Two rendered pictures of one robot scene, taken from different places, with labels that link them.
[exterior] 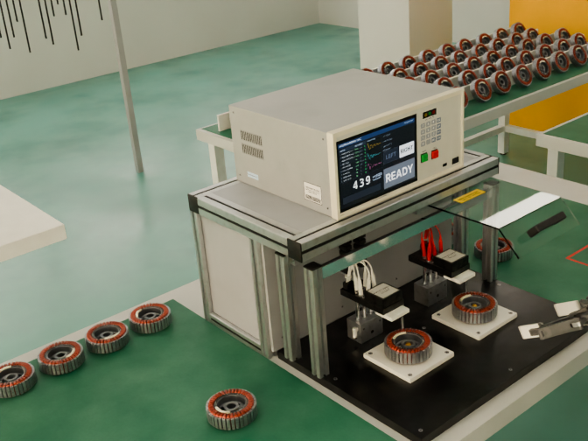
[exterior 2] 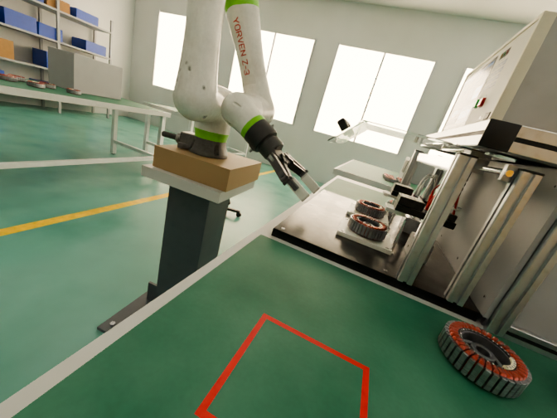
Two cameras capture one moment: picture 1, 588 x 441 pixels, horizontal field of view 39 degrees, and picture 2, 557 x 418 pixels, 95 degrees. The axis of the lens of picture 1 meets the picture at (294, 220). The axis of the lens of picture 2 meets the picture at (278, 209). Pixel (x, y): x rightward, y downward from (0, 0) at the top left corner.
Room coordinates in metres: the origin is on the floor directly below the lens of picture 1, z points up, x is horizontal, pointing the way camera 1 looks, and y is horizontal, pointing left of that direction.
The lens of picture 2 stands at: (2.21, -1.07, 1.02)
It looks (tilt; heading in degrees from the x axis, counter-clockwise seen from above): 19 degrees down; 144
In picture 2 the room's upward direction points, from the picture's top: 16 degrees clockwise
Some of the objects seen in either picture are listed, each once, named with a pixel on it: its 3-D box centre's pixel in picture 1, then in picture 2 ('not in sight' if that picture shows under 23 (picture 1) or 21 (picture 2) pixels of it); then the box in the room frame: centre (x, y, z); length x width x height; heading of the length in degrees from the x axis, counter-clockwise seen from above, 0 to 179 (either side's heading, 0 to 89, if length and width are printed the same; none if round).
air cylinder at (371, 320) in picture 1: (365, 325); (409, 223); (1.74, -0.15, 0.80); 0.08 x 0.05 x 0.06; 128
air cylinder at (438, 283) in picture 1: (430, 289); (418, 246); (1.89, -0.34, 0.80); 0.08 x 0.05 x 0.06; 128
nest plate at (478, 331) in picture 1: (474, 315); (364, 234); (1.78, -0.43, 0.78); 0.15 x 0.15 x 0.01; 38
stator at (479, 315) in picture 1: (474, 307); (367, 226); (1.78, -0.43, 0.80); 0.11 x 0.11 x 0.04
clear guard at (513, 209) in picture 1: (493, 212); (405, 148); (1.83, -0.49, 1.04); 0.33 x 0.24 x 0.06; 38
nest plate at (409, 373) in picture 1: (408, 354); (367, 214); (1.63, -0.24, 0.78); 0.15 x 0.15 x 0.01; 38
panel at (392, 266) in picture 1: (367, 251); (469, 211); (1.90, -0.18, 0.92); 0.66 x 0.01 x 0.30; 128
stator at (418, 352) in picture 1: (408, 346); (370, 208); (1.63, -0.24, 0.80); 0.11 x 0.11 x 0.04
